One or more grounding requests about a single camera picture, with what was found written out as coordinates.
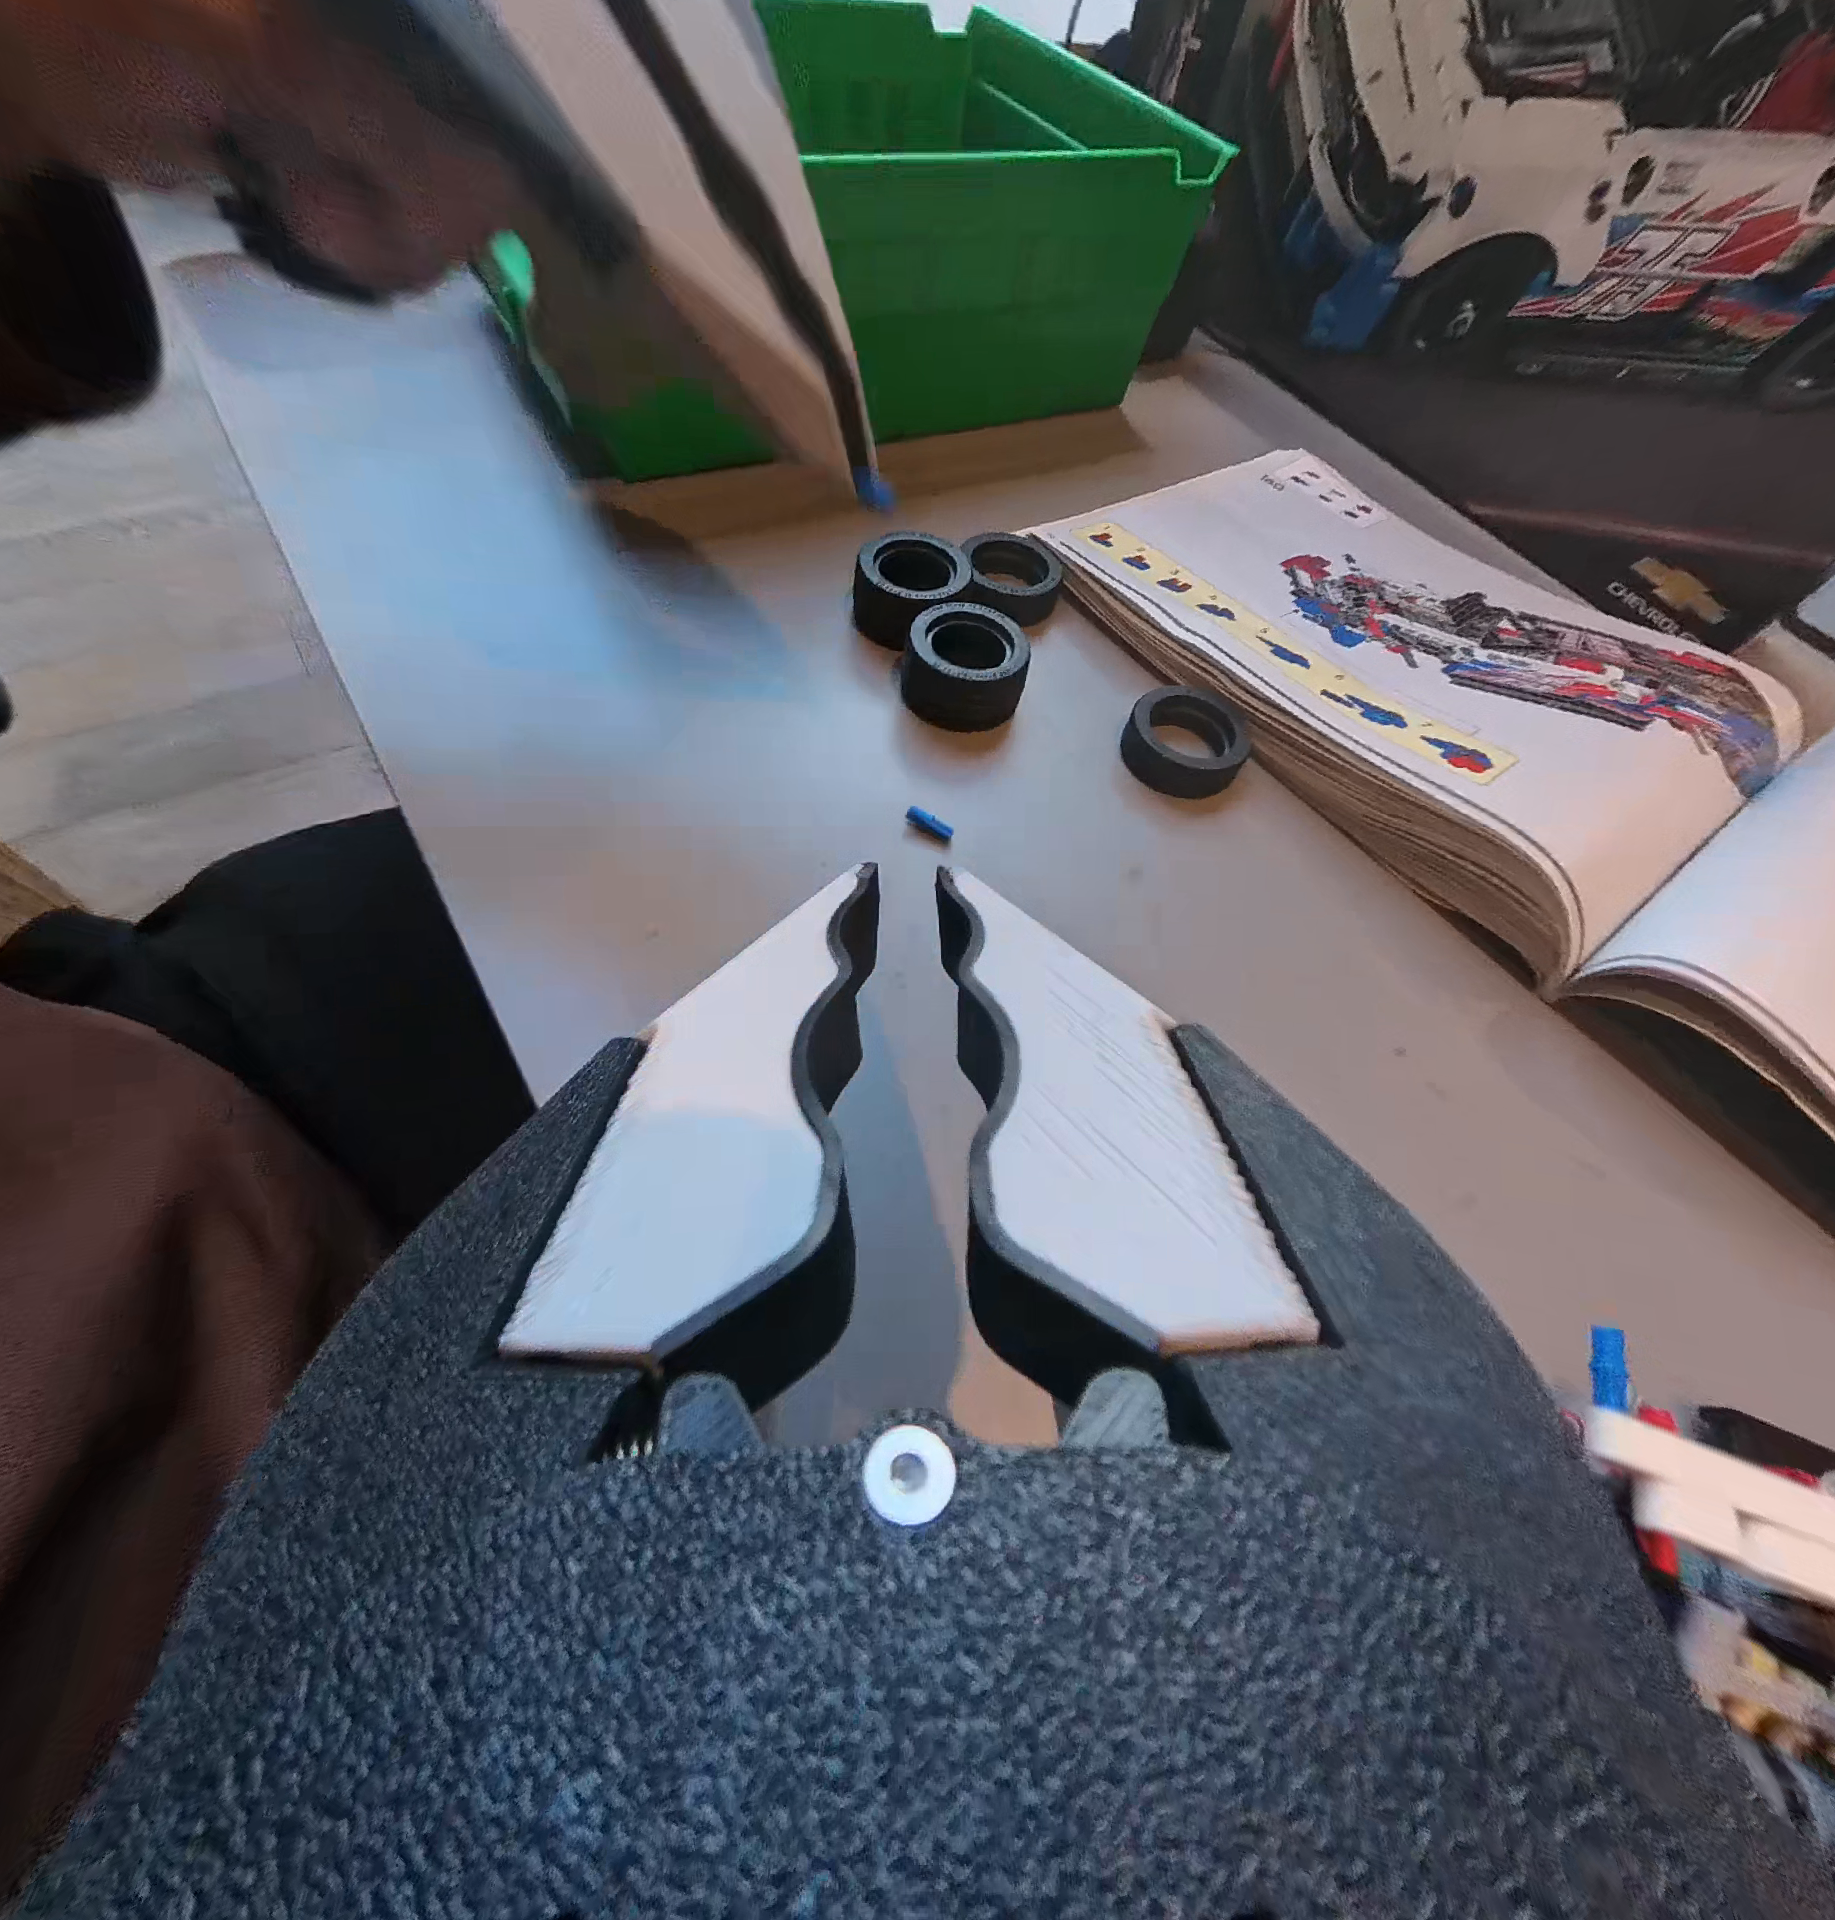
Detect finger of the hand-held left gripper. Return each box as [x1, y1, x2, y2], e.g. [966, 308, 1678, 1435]
[618, 0, 884, 485]
[490, 0, 852, 481]

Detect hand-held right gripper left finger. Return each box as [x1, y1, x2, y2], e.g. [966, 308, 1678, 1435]
[498, 861, 884, 1367]

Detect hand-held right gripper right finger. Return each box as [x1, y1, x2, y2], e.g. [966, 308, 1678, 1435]
[936, 867, 1324, 1358]

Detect green plastic bin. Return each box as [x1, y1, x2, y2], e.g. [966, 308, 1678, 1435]
[474, 0, 1242, 485]

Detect toy brick race car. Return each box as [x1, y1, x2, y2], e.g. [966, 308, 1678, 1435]
[1558, 1327, 1835, 1849]

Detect person's left forearm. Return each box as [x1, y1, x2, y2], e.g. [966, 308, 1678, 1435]
[0, 157, 165, 453]

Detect person's left hand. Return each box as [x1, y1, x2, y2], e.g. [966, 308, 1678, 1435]
[0, 0, 470, 287]

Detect person's black trousers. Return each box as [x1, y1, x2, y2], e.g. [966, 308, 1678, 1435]
[0, 811, 540, 1250]

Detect black rubber tyre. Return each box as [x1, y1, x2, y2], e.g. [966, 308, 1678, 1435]
[1120, 686, 1255, 802]
[959, 531, 1068, 629]
[900, 597, 1034, 736]
[852, 534, 980, 649]

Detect open instruction booklet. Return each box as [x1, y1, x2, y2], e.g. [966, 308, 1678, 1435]
[1030, 448, 1835, 1202]

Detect person's brown hoodie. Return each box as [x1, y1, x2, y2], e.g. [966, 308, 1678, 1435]
[0, 961, 401, 1920]

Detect black car set box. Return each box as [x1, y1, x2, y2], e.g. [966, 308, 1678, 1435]
[1128, 0, 1835, 656]

